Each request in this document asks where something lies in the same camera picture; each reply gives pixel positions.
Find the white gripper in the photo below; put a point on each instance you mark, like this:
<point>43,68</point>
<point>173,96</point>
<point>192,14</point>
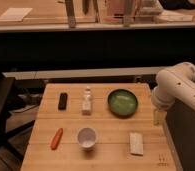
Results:
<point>159,116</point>

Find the white rectangular sponge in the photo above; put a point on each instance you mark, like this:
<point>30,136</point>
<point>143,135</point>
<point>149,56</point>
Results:
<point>136,144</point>

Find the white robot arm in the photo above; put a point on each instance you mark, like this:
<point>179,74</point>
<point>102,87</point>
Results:
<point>174,82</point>

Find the green bowl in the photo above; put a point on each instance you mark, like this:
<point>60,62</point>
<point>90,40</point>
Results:
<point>122,103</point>

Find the small white bottle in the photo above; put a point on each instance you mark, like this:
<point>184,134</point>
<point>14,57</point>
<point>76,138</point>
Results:
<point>86,104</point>

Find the white cup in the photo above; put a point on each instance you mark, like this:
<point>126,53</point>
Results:
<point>87,138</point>

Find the black rectangular block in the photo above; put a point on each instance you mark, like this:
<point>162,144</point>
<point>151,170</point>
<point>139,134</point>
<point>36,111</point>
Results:
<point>62,101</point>

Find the orange carrot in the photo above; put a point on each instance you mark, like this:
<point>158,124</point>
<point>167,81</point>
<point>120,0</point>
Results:
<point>56,139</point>

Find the black chair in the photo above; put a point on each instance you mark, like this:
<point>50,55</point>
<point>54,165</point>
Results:
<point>9,101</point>

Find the white paper sheet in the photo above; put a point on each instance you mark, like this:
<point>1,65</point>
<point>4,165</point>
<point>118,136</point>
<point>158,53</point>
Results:
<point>14,14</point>

